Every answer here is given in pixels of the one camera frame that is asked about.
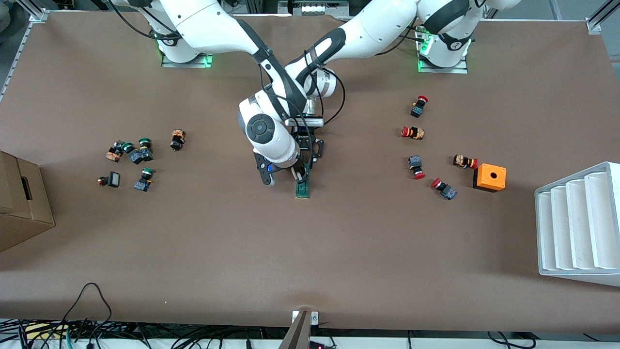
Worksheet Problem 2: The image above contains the aluminium camera mount post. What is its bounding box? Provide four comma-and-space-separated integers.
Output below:
278, 310, 310, 349

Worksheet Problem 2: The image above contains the orange button enclosure box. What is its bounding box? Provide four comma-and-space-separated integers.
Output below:
473, 163, 507, 193

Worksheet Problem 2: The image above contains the red emergency button blue block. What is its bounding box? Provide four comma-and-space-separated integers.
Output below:
410, 95, 429, 118
408, 155, 426, 180
431, 177, 458, 201

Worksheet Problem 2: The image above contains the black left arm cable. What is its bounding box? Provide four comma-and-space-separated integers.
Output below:
300, 46, 346, 127

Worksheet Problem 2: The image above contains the black cable tangle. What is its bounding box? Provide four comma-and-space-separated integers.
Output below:
0, 317, 272, 349

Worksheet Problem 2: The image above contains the black base supply cable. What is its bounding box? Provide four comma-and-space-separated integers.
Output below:
374, 29, 427, 56

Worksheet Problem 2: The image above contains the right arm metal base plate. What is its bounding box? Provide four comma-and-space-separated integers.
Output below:
161, 46, 214, 69

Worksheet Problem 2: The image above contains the black looped cable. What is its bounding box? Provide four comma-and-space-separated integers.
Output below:
57, 282, 114, 340

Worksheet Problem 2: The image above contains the white stepped plastic rack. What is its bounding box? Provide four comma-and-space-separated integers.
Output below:
534, 161, 620, 287

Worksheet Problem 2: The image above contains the grey device white lit panel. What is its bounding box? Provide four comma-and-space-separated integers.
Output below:
278, 0, 350, 16

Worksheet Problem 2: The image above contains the green terminal block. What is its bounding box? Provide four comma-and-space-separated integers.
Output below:
295, 167, 311, 200

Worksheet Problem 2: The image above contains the black floor cable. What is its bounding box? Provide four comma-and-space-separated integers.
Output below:
487, 331, 536, 349

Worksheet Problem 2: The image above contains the aluminium frame corner profile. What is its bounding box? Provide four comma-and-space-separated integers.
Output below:
585, 0, 620, 33

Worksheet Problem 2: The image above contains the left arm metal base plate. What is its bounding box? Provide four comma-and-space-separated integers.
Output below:
417, 29, 469, 75

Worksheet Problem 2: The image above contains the aluminium frame rail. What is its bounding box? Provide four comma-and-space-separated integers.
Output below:
0, 10, 49, 102

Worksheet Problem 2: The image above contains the brown cardboard box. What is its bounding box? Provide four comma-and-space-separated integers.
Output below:
0, 151, 56, 253

